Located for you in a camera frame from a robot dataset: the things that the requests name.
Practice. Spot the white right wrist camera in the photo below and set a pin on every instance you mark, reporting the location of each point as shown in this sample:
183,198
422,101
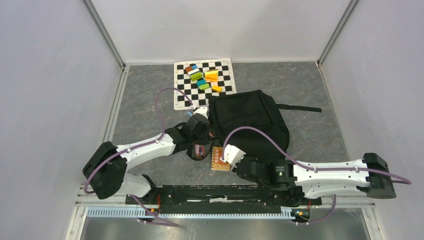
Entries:
232,155

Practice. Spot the yellow orange block stack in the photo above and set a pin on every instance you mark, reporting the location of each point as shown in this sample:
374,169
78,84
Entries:
211,75

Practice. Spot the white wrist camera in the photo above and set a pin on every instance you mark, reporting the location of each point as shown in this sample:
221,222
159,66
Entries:
203,111
232,155

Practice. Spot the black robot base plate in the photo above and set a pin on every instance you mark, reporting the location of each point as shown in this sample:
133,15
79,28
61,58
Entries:
224,199

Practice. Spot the teal toy block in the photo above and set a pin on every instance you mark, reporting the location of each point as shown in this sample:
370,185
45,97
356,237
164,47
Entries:
201,82

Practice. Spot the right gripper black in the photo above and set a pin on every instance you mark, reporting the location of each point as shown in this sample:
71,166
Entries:
256,160

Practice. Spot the green toy block stack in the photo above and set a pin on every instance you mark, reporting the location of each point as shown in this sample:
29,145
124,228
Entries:
196,76

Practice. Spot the brown blue white block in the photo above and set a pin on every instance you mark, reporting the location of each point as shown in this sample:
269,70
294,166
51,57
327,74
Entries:
192,70

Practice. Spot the black white chessboard mat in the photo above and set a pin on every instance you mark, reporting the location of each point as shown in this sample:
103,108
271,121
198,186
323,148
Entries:
190,93

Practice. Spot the small yellow toy block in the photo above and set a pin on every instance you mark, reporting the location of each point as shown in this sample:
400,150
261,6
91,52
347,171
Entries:
216,88

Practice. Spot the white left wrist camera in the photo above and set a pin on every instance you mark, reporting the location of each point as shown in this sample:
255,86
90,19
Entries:
203,111

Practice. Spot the light green toy block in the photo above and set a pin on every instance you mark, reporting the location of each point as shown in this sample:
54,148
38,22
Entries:
204,86

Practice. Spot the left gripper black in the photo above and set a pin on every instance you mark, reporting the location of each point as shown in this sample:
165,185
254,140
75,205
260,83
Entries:
205,139

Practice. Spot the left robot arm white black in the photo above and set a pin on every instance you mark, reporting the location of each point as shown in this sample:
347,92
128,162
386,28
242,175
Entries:
107,171

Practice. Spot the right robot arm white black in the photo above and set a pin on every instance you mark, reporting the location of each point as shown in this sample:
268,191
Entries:
313,180

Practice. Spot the black student backpack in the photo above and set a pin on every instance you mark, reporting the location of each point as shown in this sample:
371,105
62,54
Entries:
252,121

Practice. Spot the pink lid marker case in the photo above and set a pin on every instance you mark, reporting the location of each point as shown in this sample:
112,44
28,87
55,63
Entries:
199,150

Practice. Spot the slotted cable duct rail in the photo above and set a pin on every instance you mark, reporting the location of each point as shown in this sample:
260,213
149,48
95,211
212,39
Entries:
140,213

